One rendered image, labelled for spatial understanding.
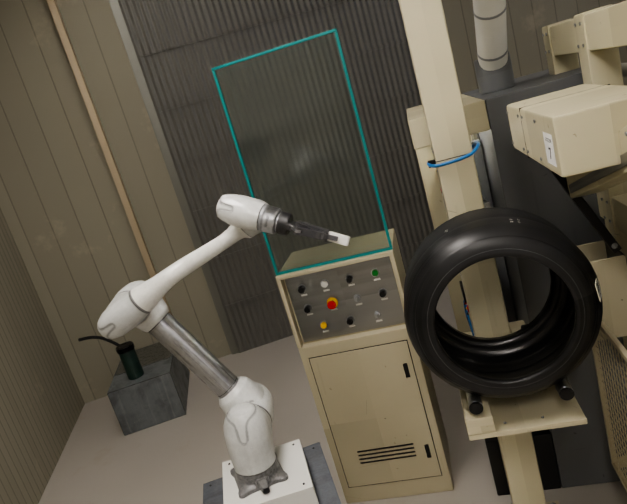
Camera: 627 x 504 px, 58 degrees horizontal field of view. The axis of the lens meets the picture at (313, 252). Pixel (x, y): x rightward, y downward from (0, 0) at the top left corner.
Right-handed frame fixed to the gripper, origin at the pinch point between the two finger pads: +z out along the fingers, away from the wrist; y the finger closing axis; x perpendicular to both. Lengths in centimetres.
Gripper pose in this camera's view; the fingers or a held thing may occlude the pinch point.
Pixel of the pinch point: (338, 238)
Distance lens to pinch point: 178.9
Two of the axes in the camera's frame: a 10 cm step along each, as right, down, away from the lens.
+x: 2.3, -9.4, -2.4
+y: -2.1, 1.9, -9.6
